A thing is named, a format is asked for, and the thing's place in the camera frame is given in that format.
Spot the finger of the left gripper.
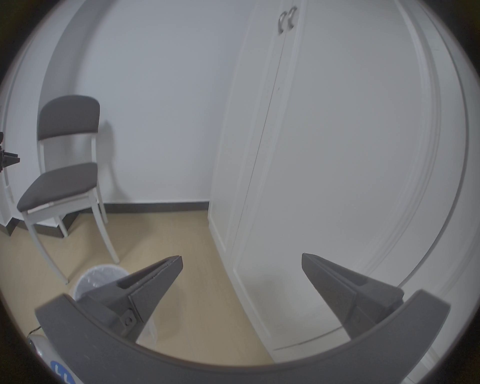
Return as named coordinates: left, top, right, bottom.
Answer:
left=80, top=256, right=184, bottom=343
left=301, top=253, right=405, bottom=342

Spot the clear plastic bag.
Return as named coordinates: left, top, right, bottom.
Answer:
left=73, top=264, right=157, bottom=346

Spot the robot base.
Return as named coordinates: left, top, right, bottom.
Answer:
left=28, top=333, right=84, bottom=384

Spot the pale grey trash bin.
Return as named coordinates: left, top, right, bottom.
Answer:
left=73, top=264, right=157, bottom=346

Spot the white chair with grey seat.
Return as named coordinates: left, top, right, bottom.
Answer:
left=16, top=95, right=121, bottom=285

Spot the white wardrobe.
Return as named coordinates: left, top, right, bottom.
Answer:
left=207, top=0, right=471, bottom=354

